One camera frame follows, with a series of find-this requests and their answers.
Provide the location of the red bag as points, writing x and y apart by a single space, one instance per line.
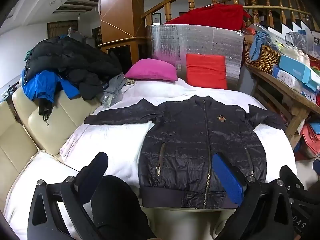
311 140

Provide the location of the blue jacket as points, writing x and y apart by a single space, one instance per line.
42 85

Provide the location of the cream leather sofa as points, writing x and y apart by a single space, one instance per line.
15 135

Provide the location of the framed picture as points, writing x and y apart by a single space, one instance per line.
156 19

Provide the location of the white blanket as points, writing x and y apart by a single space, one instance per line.
105 150

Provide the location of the white patterned box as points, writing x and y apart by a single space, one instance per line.
287 78

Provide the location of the light blue cardboard box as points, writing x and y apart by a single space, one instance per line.
295 67

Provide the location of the grey cloth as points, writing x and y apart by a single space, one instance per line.
112 87

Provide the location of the black quilted zip jacket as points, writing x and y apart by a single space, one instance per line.
187 142

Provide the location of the red cloth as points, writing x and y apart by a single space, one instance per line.
212 15

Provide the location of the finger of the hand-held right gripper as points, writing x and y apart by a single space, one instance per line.
287 175
316 167

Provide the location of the wooden pillar cabinet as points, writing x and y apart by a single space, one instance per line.
117 10

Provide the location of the silver foil insulation sheet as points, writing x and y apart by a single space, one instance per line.
200 40

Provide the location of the red pillow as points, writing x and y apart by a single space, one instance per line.
206 71

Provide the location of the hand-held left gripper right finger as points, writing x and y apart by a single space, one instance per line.
227 177

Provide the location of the blue cloth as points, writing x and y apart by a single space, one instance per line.
257 42

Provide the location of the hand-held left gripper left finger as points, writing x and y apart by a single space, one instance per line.
97 165

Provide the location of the pile of black jackets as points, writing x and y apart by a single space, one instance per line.
75 57

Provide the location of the magenta pillow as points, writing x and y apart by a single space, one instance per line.
152 68

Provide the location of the wooden side table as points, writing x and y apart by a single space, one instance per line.
287 90

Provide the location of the wicker basket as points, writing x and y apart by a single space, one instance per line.
265 55

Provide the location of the dark wooden door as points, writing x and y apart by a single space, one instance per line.
62 29

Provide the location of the wooden stair railing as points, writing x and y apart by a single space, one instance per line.
175 0

